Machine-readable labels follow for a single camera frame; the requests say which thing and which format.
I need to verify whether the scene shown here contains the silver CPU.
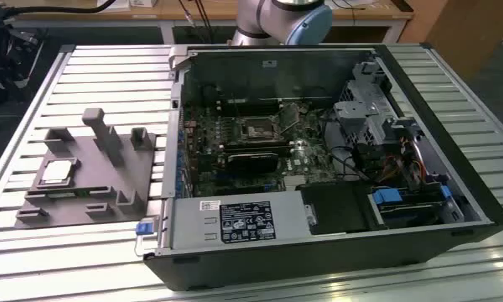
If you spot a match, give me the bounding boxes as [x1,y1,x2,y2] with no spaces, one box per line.
[39,159,75,187]

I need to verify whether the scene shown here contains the black RAM slot bank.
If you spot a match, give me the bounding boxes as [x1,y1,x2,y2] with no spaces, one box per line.
[219,96,279,116]
[223,142,288,155]

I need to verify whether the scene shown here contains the CPU socket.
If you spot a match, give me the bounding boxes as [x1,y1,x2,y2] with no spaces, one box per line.
[239,116,279,141]

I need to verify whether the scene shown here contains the gray parts rack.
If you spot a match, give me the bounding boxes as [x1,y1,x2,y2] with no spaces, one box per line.
[14,108,158,230]

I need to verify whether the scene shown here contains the green RAM stick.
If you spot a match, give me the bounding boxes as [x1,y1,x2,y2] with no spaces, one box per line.
[45,187,110,198]

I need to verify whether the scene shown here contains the blue case latch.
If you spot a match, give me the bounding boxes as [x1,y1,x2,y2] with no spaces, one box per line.
[135,221,157,236]

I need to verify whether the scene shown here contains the black graphics card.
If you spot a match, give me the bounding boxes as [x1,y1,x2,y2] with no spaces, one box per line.
[223,152,279,176]

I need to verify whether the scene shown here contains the silver power supply unit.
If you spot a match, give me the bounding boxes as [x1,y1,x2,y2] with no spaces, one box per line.
[166,191,315,249]

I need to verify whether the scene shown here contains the metal socket cover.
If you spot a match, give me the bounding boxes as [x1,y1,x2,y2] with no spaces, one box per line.
[275,102,304,133]

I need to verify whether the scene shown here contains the green motherboard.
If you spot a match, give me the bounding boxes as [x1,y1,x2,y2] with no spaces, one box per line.
[179,100,340,199]

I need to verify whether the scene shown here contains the small silver heatsink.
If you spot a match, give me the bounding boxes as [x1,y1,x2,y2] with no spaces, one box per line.
[283,175,310,190]

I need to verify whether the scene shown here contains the silver metal drive cage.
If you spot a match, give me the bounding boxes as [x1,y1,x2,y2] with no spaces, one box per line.
[332,61,398,148]

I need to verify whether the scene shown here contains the wooden desk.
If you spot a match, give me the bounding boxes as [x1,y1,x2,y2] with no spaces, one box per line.
[0,0,415,45]

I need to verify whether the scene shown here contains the black plastic shroud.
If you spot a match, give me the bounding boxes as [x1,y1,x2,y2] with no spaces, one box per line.
[296,182,376,236]

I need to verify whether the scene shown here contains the black open PC case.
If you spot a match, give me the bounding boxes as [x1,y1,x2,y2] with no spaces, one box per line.
[141,43,503,292]

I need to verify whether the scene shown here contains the blue disk carrier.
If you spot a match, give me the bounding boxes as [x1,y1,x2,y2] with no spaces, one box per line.
[371,187,403,209]

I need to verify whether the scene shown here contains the brown wooden cabinet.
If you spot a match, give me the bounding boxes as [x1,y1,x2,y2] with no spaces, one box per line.
[424,0,503,81]

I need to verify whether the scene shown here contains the thick black cable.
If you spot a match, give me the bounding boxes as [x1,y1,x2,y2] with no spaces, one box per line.
[0,0,125,17]

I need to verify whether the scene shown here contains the thin dark wires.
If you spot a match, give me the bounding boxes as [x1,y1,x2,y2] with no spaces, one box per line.
[183,0,213,43]

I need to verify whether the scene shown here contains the orange and yellow wires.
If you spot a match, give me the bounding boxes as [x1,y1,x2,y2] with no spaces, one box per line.
[379,155,428,183]

